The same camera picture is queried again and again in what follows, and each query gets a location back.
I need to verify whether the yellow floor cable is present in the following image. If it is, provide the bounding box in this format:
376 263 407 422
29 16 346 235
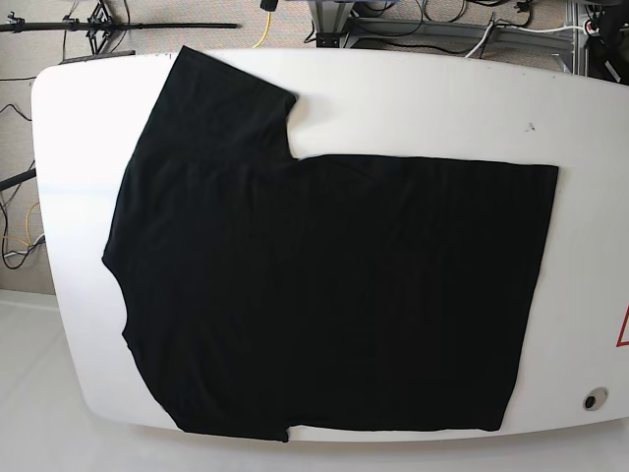
253 7 274 50

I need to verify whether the yellow cable left floor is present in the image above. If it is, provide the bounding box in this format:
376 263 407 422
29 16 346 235
2 200 46 257

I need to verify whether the black T-shirt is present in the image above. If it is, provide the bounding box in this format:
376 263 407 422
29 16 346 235
102 47 559 442

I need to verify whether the black tripod stand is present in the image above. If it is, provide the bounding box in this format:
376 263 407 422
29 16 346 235
1 1 241 61

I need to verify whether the white cable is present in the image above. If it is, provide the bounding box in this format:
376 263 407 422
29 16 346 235
465 19 591 60

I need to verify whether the grey metal base frame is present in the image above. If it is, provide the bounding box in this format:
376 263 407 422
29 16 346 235
307 1 589 76

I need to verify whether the table cable grommet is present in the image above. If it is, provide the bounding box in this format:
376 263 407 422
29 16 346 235
583 387 608 411

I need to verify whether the red warning sticker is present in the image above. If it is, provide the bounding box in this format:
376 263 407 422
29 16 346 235
616 308 629 347

